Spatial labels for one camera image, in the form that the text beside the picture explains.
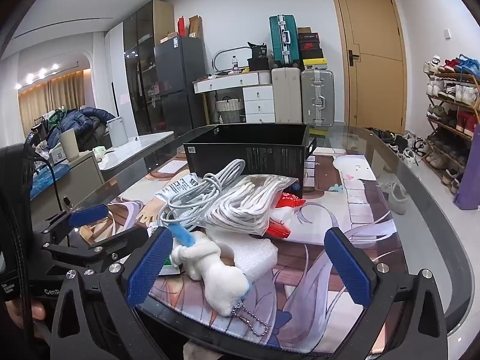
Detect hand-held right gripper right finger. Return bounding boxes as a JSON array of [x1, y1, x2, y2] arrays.
[[324, 228, 447, 360]]

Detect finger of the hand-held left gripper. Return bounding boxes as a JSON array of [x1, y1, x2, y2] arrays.
[[41, 228, 151, 272], [34, 204, 110, 248]]

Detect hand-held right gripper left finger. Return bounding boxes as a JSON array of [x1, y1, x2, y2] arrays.
[[50, 227, 188, 360]]

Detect white plush toy keychain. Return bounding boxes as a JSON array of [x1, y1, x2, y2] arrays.
[[170, 223, 269, 337]]

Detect white foam piece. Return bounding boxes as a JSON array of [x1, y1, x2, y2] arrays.
[[221, 236, 280, 284]]

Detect white cable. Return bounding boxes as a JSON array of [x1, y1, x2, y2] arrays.
[[157, 158, 246, 233]]

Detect clear bag of white rope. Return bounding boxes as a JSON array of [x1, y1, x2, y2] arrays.
[[205, 174, 299, 238]]

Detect black cardboard box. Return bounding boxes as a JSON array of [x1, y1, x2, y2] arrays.
[[182, 123, 316, 190]]

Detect person's left hand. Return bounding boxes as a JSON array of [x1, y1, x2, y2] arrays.
[[4, 298, 51, 342]]

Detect green white card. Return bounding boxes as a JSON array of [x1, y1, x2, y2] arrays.
[[159, 253, 184, 276]]

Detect grey cabinet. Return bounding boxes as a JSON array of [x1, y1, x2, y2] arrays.
[[30, 152, 106, 226]]

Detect blue plastic bag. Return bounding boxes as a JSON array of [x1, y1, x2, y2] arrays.
[[30, 165, 57, 199]]

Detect printed desk mat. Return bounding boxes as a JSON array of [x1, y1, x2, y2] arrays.
[[77, 154, 407, 357]]

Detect white printed carton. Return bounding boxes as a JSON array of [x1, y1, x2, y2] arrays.
[[47, 146, 68, 166]]

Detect beige plastic bin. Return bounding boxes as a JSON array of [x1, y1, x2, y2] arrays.
[[60, 129, 80, 163]]

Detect white printed packet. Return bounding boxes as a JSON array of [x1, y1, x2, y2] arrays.
[[155, 174, 205, 211]]

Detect white marble sideboard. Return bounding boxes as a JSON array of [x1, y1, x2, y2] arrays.
[[97, 131, 175, 181]]

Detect white sneaker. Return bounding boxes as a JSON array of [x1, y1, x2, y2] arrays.
[[380, 182, 409, 214]]

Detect white air purifier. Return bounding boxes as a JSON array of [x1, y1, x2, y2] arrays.
[[107, 117, 125, 148]]

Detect red white plastic bag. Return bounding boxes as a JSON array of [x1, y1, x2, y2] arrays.
[[268, 189, 305, 239]]

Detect blue puffer jacket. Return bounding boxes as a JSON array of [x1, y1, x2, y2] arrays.
[[60, 107, 117, 137]]

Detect beige curtains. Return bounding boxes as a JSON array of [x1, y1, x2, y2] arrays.
[[18, 69, 91, 132]]

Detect pile of loose footwear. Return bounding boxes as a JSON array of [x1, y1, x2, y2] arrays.
[[365, 127, 430, 166]]

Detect dark glass cabinet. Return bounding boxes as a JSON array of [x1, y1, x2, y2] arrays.
[[123, 0, 175, 136]]

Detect purple yoga mat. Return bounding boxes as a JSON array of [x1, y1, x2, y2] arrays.
[[453, 120, 480, 211]]

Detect black refrigerator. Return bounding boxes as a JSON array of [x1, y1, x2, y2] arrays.
[[154, 35, 207, 136]]

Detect silver suitcase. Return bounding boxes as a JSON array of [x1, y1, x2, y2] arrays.
[[301, 68, 335, 127]]

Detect wicker laundry basket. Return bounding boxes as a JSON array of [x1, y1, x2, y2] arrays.
[[217, 97, 241, 124]]

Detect beige suitcase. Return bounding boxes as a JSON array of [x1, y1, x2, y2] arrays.
[[271, 67, 302, 124]]

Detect white dressing table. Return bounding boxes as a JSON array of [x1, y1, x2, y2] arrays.
[[192, 71, 276, 124]]

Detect rows of racked shoes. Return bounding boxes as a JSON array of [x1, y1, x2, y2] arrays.
[[423, 54, 480, 196]]

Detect wooden door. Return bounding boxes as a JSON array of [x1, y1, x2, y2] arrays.
[[329, 0, 408, 133]]

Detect oval mirror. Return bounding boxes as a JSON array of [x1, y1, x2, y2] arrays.
[[212, 47, 253, 74]]

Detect brown cardboard box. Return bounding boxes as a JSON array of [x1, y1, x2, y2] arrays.
[[188, 15, 204, 39]]

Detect black paper bag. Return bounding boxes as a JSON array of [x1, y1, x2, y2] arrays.
[[247, 41, 268, 60]]

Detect teal suitcase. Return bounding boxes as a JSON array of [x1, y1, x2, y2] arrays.
[[269, 15, 299, 69]]

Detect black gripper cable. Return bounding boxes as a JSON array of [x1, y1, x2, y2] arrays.
[[34, 157, 64, 212]]

